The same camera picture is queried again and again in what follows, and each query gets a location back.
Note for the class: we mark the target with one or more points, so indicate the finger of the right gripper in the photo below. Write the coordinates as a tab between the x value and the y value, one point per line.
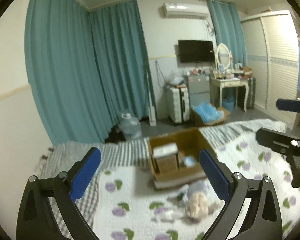
284	144
288	105

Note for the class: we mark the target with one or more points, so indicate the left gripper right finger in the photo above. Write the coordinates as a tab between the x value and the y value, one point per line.
263	218

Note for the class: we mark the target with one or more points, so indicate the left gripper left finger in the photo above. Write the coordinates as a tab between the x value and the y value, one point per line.
35	217

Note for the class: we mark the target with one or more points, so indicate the beige plush toy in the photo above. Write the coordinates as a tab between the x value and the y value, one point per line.
197	207

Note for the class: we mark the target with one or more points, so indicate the white sock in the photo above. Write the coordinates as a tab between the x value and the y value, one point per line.
199	186

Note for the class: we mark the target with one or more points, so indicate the white and green plush toy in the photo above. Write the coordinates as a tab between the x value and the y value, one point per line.
177	209

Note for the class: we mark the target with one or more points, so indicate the dark striped suitcase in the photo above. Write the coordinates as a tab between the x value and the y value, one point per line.
251	93

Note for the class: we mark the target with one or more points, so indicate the blue waste basket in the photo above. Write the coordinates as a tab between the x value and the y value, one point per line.
228	103

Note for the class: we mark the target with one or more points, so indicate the white louvred wardrobe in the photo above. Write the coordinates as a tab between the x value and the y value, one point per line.
272	51

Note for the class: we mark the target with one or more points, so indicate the white dressing table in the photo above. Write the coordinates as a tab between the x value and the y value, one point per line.
231	83

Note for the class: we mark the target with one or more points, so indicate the blue plastic bags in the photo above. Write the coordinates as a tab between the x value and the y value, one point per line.
208	112

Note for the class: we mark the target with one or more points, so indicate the white oval vanity mirror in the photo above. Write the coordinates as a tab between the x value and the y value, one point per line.
223	58

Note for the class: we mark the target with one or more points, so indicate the small grey fridge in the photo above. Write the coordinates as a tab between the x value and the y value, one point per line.
198	89

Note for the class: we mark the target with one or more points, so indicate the cardboard box on floor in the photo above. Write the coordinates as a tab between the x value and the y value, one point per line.
198	122

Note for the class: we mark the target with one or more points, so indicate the narrow teal window curtain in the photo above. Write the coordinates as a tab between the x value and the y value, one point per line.
228	28

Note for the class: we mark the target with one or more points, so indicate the open cardboard box on bed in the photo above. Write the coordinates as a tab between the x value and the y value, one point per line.
190	143

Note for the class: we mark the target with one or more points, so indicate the white hard suitcase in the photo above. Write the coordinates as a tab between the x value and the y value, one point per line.
178	104

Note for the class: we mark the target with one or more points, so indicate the clear plastic bag on suitcase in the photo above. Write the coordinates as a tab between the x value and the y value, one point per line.
175	78

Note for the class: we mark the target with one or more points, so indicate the clear water jug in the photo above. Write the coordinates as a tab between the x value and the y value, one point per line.
130	127

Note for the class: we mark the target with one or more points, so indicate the white air conditioner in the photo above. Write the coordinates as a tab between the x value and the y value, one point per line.
181	10

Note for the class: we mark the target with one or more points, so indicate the white floor mop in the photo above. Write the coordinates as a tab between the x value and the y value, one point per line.
151	108

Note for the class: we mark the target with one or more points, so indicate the large teal curtain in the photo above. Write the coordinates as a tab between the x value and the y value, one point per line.
85	68

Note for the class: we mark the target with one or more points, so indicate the black wall television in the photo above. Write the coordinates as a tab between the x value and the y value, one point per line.
196	51

